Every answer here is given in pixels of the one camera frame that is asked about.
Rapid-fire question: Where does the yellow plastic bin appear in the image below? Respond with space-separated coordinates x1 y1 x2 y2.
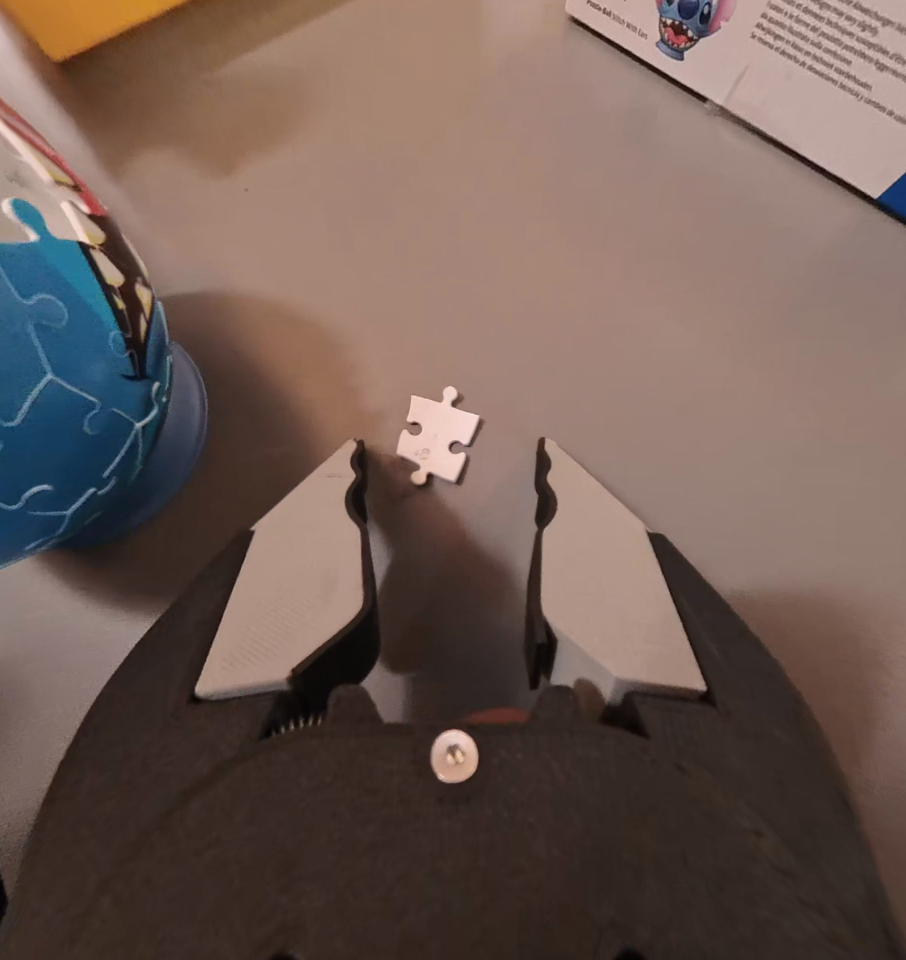
0 0 191 63

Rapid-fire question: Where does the white puzzle piece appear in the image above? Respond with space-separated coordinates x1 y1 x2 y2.
395 385 482 487

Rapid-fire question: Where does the white blue puzzle box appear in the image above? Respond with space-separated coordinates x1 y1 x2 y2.
565 0 906 240

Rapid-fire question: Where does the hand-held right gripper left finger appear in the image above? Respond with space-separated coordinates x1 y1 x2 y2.
193 438 384 702

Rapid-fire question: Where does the blue ball stand ring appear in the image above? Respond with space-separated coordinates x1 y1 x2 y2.
63 341 208 552

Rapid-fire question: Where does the blue puzzle ball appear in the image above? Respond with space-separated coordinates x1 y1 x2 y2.
0 75 175 579

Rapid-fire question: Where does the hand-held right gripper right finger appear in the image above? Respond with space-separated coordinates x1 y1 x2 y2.
524 437 709 708

